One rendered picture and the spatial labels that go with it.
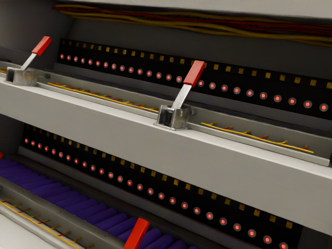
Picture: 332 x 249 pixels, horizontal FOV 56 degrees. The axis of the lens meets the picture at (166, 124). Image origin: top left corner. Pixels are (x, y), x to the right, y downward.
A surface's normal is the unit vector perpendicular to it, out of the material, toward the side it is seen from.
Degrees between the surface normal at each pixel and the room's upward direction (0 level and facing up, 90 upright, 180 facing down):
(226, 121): 108
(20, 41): 90
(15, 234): 18
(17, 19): 90
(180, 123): 90
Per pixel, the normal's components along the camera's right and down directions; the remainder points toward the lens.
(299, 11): -0.49, 0.03
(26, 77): 0.85, 0.24
